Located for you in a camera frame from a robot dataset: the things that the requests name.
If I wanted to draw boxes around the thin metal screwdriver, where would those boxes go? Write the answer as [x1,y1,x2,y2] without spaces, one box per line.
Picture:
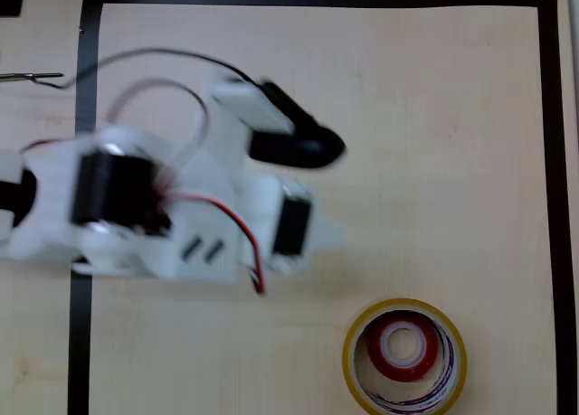
[0,72,64,80]

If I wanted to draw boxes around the large yellow tape roll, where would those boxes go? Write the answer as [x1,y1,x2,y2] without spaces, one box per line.
[341,297,470,415]

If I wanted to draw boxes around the small red tape roll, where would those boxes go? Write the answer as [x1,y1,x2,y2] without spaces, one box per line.
[365,309,441,383]

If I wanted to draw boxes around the red white servo cable loop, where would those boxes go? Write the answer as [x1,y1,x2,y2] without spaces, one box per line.
[104,78,213,185]

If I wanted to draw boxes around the black camera cable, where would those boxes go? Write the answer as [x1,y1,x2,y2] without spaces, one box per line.
[31,47,266,90]

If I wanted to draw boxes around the red black servo cable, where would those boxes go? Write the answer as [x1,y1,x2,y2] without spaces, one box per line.
[165,189,269,297]
[18,137,62,155]

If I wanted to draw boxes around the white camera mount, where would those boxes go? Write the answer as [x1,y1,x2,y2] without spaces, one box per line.
[198,69,298,181]

